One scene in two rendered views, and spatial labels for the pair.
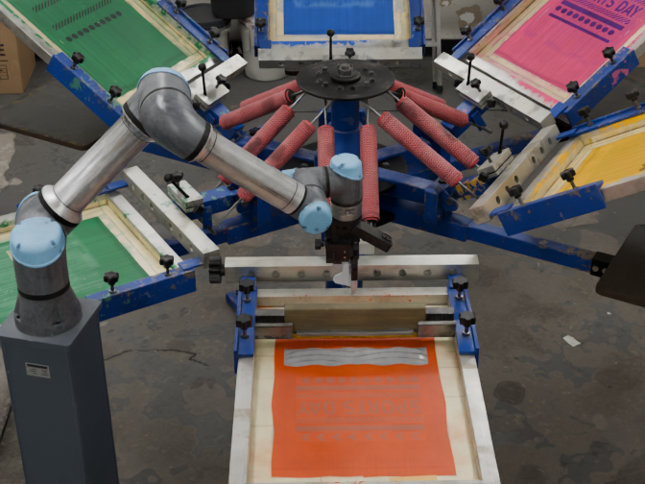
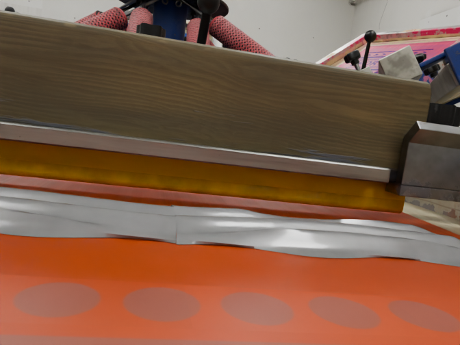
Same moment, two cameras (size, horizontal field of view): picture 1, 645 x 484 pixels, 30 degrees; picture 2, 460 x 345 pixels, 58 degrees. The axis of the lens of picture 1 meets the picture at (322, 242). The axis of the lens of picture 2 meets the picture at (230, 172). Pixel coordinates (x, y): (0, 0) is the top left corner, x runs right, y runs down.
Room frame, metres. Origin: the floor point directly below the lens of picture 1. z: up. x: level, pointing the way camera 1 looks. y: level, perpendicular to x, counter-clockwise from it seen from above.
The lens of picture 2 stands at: (2.21, -0.07, 1.01)
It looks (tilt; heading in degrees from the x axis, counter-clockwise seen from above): 6 degrees down; 349
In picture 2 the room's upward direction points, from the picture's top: 8 degrees clockwise
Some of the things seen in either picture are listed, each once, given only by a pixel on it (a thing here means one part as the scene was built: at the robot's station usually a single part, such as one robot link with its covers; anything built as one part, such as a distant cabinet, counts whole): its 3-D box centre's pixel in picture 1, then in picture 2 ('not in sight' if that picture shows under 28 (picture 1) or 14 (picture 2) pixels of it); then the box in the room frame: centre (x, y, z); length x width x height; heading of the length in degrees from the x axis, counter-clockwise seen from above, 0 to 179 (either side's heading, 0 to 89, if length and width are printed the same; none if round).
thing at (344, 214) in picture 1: (346, 208); not in sight; (2.50, -0.06, 1.34); 0.08 x 0.08 x 0.05
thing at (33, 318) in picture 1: (45, 299); not in sight; (2.26, 0.63, 1.25); 0.15 x 0.15 x 0.10
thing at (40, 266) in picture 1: (39, 254); not in sight; (2.27, 0.63, 1.37); 0.13 x 0.12 x 0.14; 9
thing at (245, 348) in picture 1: (246, 326); not in sight; (2.53, 0.20, 0.97); 0.30 x 0.05 x 0.07; 1
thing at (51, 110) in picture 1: (172, 147); not in sight; (3.68, 0.51, 0.91); 1.34 x 0.40 x 0.08; 61
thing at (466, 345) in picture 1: (462, 324); not in sight; (2.54, -0.36, 0.97); 0.30 x 0.05 x 0.07; 1
